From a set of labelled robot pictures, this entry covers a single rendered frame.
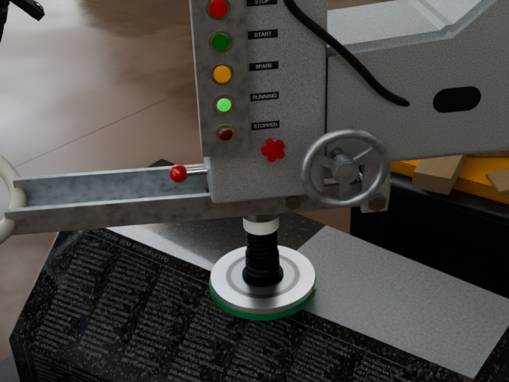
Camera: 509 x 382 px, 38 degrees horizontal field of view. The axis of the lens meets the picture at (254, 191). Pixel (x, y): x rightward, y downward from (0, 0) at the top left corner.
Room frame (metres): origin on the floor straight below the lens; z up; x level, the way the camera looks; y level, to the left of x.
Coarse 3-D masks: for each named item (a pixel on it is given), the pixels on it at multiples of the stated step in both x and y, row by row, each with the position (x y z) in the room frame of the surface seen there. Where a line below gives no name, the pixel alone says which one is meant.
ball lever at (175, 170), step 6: (174, 168) 1.09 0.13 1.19; (180, 168) 1.08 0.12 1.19; (186, 168) 1.10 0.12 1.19; (192, 168) 1.09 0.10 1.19; (198, 168) 1.09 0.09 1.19; (204, 168) 1.09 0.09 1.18; (174, 174) 1.08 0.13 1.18; (180, 174) 1.08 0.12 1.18; (186, 174) 1.09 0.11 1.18; (192, 174) 1.09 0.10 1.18; (198, 174) 1.09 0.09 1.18; (204, 174) 1.09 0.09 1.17; (174, 180) 1.08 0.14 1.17; (180, 180) 1.08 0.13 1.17
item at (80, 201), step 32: (32, 192) 1.18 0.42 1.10; (64, 192) 1.18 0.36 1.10; (96, 192) 1.19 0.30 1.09; (128, 192) 1.20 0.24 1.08; (160, 192) 1.19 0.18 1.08; (192, 192) 1.19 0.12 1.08; (320, 192) 1.13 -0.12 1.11; (352, 192) 1.14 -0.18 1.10; (32, 224) 1.07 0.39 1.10; (64, 224) 1.07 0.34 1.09; (96, 224) 1.08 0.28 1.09; (128, 224) 1.09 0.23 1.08
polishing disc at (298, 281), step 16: (224, 256) 1.25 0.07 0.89; (240, 256) 1.24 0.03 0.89; (288, 256) 1.24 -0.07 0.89; (224, 272) 1.19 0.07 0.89; (240, 272) 1.19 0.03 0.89; (288, 272) 1.18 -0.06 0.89; (304, 272) 1.18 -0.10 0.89; (224, 288) 1.14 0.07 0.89; (240, 288) 1.14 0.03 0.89; (256, 288) 1.14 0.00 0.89; (272, 288) 1.13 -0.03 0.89; (288, 288) 1.13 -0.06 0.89; (304, 288) 1.13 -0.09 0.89; (240, 304) 1.09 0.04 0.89; (256, 304) 1.09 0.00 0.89; (272, 304) 1.09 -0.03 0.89; (288, 304) 1.09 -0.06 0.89
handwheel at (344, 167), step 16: (352, 128) 1.04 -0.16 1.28; (320, 144) 1.03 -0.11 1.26; (304, 160) 1.03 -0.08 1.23; (320, 160) 1.03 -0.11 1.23; (336, 160) 1.04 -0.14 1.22; (352, 160) 1.04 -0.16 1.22; (384, 160) 1.04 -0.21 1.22; (304, 176) 1.02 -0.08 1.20; (336, 176) 1.02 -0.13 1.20; (352, 176) 1.03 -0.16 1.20; (384, 176) 1.04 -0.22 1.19; (368, 192) 1.04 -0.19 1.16
